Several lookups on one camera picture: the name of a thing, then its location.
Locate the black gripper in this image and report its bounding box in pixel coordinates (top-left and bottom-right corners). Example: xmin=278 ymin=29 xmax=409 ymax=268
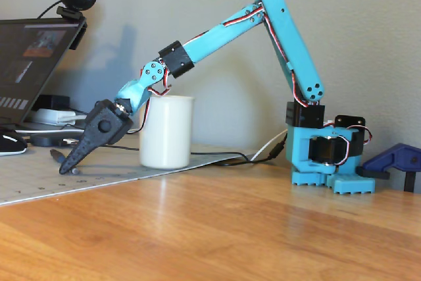
xmin=59 ymin=99 xmax=134 ymax=175

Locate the blue and black pen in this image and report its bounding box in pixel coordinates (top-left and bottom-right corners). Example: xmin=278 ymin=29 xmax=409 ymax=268
xmin=49 ymin=148 xmax=80 ymax=176

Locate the teal robot arm with base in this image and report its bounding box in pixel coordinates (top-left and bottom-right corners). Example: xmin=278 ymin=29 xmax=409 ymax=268
xmin=114 ymin=0 xmax=378 ymax=195

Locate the white ceramic mug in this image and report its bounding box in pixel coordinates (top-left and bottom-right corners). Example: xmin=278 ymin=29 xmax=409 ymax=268
xmin=138 ymin=94 xmax=196 ymax=170

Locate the grey gridded cutting mat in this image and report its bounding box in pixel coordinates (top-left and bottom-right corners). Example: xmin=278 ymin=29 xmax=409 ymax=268
xmin=0 ymin=134 xmax=260 ymax=208

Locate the black USB hub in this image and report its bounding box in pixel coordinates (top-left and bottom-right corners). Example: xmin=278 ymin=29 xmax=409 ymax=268
xmin=29 ymin=132 xmax=83 ymax=147

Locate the white power adapter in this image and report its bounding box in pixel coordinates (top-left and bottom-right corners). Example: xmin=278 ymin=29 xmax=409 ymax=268
xmin=31 ymin=108 xmax=78 ymax=126

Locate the black power adapter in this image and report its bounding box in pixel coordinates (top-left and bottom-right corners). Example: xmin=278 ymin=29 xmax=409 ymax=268
xmin=37 ymin=94 xmax=70 ymax=110

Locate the black computer mouse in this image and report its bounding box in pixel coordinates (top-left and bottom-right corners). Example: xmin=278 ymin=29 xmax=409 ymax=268
xmin=0 ymin=128 xmax=28 ymax=157

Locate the laptop screen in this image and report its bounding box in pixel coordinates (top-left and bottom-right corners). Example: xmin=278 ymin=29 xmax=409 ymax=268
xmin=0 ymin=17 xmax=84 ymax=130

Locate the dark blue clamp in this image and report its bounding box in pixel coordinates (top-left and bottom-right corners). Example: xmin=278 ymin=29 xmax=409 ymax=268
xmin=356 ymin=142 xmax=421 ymax=193

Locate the thin white adapter cable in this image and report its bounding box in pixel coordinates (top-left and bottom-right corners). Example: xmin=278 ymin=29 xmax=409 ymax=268
xmin=14 ymin=115 xmax=141 ymax=136

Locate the thin black webcam cable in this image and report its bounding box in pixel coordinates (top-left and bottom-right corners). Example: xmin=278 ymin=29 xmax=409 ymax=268
xmin=36 ymin=0 xmax=63 ymax=19

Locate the white USB cable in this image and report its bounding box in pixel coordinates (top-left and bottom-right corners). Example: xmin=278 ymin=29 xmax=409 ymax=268
xmin=250 ymin=128 xmax=289 ymax=162

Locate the black cable with ferrite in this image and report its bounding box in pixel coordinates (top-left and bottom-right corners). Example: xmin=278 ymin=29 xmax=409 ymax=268
xmin=105 ymin=141 xmax=287 ymax=167

